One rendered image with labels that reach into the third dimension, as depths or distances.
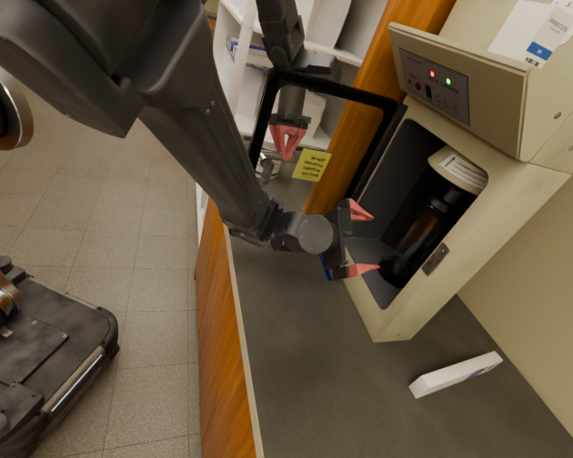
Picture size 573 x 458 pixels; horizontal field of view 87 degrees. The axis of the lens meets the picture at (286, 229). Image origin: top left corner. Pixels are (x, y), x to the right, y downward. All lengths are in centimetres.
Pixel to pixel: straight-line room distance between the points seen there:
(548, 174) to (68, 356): 147
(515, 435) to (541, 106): 65
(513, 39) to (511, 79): 7
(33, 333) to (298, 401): 112
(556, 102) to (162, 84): 45
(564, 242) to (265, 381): 77
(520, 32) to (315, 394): 63
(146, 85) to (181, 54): 2
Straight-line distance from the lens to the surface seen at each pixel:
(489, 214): 58
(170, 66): 18
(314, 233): 43
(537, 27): 52
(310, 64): 69
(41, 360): 144
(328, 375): 67
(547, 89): 49
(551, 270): 101
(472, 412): 84
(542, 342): 103
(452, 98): 59
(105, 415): 159
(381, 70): 78
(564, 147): 59
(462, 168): 65
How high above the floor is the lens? 148
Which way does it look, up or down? 35 degrees down
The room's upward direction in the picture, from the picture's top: 22 degrees clockwise
